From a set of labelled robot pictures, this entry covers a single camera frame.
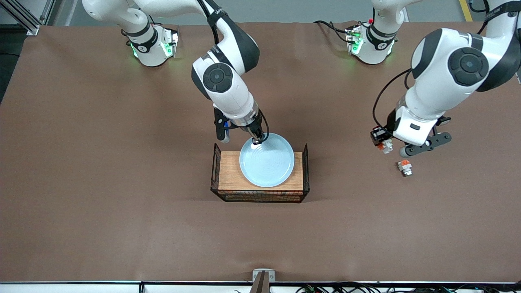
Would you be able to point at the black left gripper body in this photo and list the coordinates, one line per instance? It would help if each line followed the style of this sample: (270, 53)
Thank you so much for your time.
(391, 121)

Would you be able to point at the red-capped white pushbutton switch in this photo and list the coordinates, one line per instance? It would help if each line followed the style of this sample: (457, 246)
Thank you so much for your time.
(386, 146)

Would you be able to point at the light blue plate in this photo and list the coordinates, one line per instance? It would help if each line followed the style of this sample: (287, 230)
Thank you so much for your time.
(266, 162)

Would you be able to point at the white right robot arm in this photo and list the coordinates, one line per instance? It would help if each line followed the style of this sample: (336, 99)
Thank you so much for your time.
(224, 81)

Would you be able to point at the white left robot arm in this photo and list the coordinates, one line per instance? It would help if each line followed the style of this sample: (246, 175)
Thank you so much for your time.
(427, 97)

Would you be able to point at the small orange grey connector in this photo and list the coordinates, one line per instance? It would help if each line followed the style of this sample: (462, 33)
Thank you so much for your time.
(405, 167)

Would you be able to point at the wooden board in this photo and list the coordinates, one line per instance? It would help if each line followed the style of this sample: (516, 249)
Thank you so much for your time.
(228, 171)

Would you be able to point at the grey base connector box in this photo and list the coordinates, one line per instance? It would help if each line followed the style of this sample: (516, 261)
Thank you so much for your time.
(354, 40)
(169, 42)

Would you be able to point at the grey metal bracket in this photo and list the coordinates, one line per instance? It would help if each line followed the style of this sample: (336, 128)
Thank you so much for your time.
(272, 276)

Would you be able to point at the dark tapered post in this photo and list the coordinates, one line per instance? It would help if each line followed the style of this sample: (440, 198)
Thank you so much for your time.
(260, 285)

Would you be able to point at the white table edge rail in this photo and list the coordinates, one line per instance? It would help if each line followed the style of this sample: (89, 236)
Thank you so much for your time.
(81, 288)

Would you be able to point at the aluminium frame profile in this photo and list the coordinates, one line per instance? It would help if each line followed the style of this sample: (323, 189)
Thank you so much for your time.
(24, 22)

